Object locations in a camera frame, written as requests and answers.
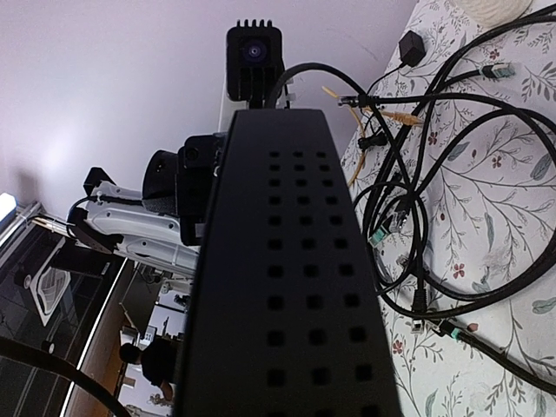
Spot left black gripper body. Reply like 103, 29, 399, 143
175, 133, 226, 246

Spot black network switch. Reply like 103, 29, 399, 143
174, 109, 401, 416

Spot yellow ethernet cable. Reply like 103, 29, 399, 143
321, 85, 425, 188

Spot black cable bundle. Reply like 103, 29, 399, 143
264, 8, 556, 387

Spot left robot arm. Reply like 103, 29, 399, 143
68, 133, 226, 276

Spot black power adapter left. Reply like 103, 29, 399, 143
398, 30, 426, 68

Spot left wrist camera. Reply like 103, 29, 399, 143
226, 19, 285, 109

